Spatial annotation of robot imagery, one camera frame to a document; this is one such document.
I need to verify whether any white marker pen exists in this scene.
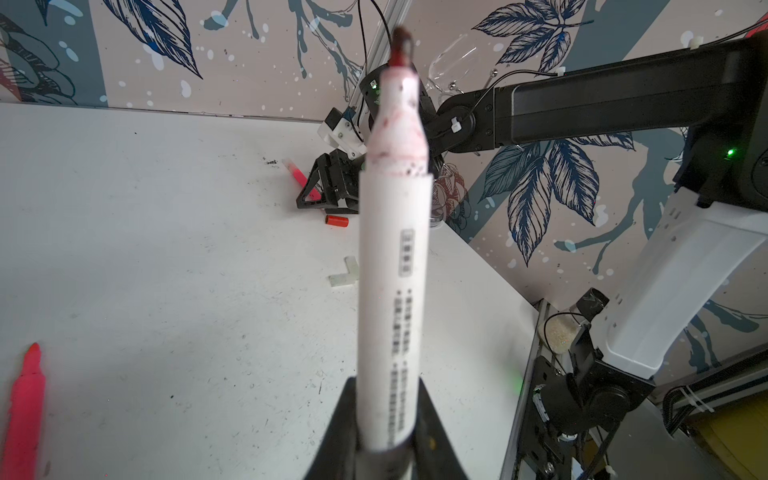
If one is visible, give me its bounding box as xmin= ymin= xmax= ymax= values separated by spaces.
xmin=356 ymin=26 xmax=434 ymax=452

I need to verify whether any white pen cap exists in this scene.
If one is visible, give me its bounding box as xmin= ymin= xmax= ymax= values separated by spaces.
xmin=328 ymin=272 xmax=359 ymax=288
xmin=344 ymin=256 xmax=359 ymax=278

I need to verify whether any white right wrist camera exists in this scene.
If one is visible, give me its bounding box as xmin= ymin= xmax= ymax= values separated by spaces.
xmin=317 ymin=108 xmax=367 ymax=159

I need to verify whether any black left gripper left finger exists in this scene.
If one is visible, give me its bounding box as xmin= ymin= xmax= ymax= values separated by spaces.
xmin=304 ymin=377 xmax=359 ymax=480

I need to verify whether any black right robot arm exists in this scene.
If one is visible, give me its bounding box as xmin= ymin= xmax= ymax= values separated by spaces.
xmin=310 ymin=29 xmax=767 ymax=385

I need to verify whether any pink highlighter pen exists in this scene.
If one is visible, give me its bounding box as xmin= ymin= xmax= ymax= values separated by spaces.
xmin=1 ymin=343 xmax=46 ymax=479

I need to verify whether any red pen cap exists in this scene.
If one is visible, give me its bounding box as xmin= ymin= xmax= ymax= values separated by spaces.
xmin=325 ymin=215 xmax=349 ymax=228

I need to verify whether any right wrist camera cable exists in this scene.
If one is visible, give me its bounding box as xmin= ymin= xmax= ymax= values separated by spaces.
xmin=356 ymin=0 xmax=394 ymax=121

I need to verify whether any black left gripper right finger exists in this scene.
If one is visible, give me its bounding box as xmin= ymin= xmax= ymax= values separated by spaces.
xmin=412 ymin=379 xmax=468 ymax=480

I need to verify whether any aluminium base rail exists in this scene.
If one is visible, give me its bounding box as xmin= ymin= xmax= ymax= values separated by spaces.
xmin=500 ymin=299 xmax=768 ymax=480

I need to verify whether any red highlighter pen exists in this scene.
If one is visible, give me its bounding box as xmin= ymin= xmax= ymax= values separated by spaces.
xmin=282 ymin=159 xmax=322 ymax=201

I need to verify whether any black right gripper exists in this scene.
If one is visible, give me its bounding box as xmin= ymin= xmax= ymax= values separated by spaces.
xmin=296 ymin=149 xmax=365 ymax=214

